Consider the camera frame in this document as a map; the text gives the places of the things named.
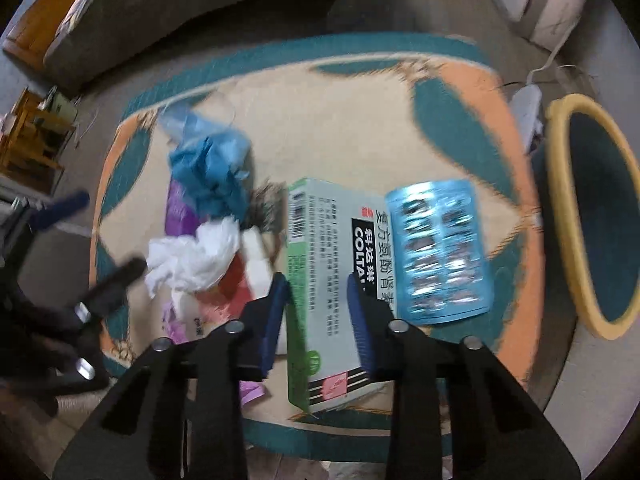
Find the white tissue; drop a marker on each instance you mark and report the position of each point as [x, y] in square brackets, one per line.
[195, 260]

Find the light blue printed quilt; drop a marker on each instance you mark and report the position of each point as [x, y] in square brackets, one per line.
[85, 5]

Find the yellow rimmed teal trash bin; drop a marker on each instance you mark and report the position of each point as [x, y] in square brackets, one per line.
[595, 210]

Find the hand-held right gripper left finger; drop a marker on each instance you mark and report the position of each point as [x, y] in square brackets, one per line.
[272, 320]

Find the white air purifier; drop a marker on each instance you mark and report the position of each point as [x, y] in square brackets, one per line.
[540, 0]

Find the red white packet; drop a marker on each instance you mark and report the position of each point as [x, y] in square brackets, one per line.
[230, 285]

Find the wooden bed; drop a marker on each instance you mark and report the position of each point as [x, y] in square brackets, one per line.
[35, 25]

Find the blue face mask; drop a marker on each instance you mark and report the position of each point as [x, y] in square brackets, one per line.
[215, 170]

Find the white power strip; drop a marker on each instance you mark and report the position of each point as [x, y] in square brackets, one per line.
[525, 110]

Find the green white medicine box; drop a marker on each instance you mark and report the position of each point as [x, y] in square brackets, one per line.
[320, 260]

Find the teal orange printed cushion mat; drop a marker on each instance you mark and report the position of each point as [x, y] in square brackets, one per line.
[340, 125]

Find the dark wrapper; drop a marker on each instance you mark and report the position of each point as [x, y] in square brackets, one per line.
[267, 207]

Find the wooden side table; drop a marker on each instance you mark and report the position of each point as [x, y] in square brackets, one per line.
[30, 145]

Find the blue blister pack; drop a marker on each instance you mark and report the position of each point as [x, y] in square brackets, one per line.
[440, 255]

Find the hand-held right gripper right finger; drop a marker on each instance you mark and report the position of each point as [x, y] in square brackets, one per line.
[360, 320]

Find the purple packet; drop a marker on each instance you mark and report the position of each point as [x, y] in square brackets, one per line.
[182, 210]

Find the small white bucket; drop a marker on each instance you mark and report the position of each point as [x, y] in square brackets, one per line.
[62, 105]

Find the grey bed blanket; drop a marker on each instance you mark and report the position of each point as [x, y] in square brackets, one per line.
[200, 5]

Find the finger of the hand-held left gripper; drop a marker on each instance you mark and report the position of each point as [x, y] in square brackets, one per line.
[120, 280]
[62, 207]

